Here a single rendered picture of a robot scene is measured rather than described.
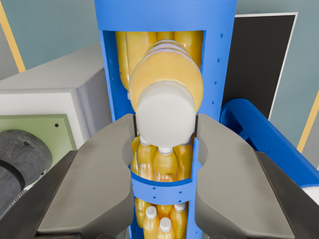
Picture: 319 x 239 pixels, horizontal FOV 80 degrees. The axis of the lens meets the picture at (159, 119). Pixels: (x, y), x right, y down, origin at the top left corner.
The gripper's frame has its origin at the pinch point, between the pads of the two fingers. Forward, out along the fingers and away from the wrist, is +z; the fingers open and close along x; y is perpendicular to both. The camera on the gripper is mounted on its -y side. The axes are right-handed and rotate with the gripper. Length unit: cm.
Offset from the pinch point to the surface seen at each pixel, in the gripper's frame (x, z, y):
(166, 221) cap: -1, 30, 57
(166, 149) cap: -0.4, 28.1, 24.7
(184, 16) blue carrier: 2.6, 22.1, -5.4
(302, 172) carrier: 55, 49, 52
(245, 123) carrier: 48, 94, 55
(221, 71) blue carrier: 10.6, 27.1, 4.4
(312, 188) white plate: 54, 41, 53
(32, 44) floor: -105, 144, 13
